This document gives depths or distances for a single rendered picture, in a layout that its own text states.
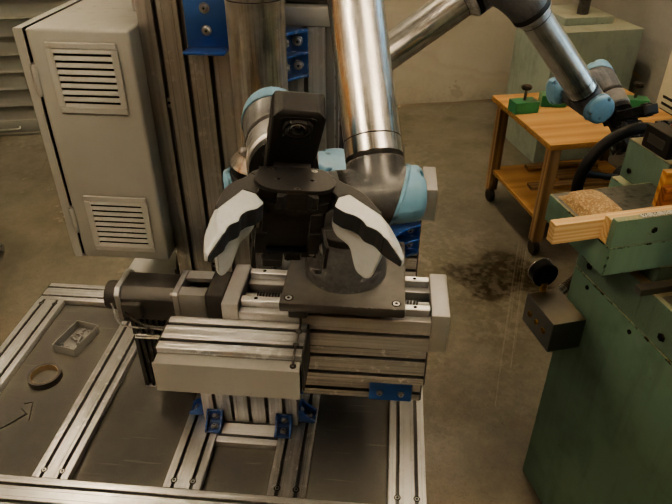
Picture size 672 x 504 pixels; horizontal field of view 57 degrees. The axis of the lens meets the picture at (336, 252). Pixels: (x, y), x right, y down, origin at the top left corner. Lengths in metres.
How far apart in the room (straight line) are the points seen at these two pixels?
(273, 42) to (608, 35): 2.79
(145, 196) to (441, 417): 1.18
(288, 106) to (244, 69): 0.44
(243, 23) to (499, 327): 1.71
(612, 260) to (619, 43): 2.52
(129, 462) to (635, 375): 1.18
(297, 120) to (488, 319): 1.95
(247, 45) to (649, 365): 0.93
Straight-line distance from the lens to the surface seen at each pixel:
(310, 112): 0.52
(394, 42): 1.64
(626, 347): 1.38
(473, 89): 4.46
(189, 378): 1.16
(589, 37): 3.54
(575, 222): 1.17
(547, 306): 1.49
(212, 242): 0.47
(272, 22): 0.94
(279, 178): 0.56
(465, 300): 2.49
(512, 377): 2.20
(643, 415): 1.39
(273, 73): 0.96
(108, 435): 1.78
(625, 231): 1.19
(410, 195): 0.77
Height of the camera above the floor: 1.50
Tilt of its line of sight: 33 degrees down
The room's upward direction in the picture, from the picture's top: straight up
